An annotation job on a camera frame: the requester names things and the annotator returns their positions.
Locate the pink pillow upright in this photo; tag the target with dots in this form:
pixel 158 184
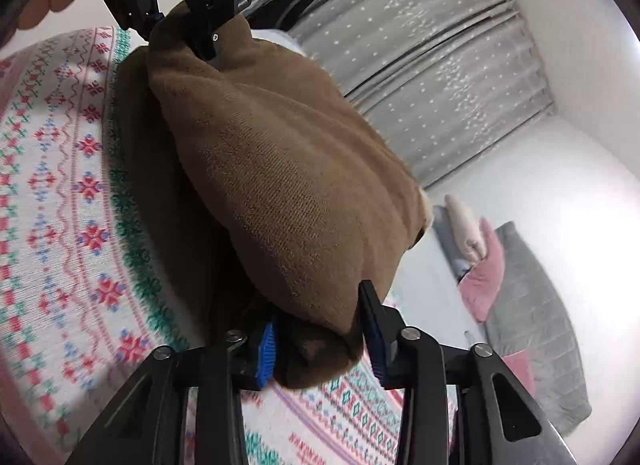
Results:
pixel 480 287

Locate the brown coat with fur collar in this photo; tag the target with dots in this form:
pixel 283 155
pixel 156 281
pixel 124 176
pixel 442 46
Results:
pixel 267 196

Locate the grey dotted curtain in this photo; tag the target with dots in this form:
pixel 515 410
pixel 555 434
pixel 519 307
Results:
pixel 440 80

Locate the grey folded pillow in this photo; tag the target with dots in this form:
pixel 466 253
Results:
pixel 458 265

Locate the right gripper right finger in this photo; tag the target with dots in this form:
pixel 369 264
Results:
pixel 460 406

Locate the beige folded pillow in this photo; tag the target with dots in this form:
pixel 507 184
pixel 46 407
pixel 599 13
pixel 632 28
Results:
pixel 466 230

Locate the grey padded headboard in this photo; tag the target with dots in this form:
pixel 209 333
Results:
pixel 529 314

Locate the pink pillow near headboard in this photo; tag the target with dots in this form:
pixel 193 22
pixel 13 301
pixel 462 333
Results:
pixel 518 363

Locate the grey bed sheet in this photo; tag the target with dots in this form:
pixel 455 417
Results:
pixel 427 296

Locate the patterned knit bedspread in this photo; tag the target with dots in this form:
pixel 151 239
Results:
pixel 83 298

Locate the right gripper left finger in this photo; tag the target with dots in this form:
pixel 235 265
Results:
pixel 145 422

